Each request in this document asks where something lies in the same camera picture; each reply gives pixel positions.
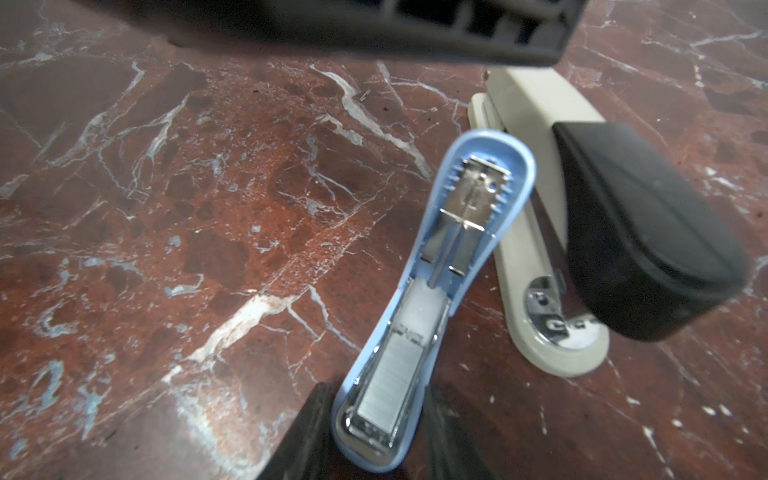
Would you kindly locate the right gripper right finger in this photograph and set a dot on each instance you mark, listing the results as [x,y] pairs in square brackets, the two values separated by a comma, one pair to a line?
[451,453]

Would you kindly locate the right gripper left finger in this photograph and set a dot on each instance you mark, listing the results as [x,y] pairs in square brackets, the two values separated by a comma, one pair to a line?
[304,451]

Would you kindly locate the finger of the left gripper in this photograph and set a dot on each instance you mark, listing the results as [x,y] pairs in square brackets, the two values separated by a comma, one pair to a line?
[516,33]

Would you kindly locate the blue mini stapler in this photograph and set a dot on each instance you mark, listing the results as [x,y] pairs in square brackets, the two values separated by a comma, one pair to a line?
[483,183]

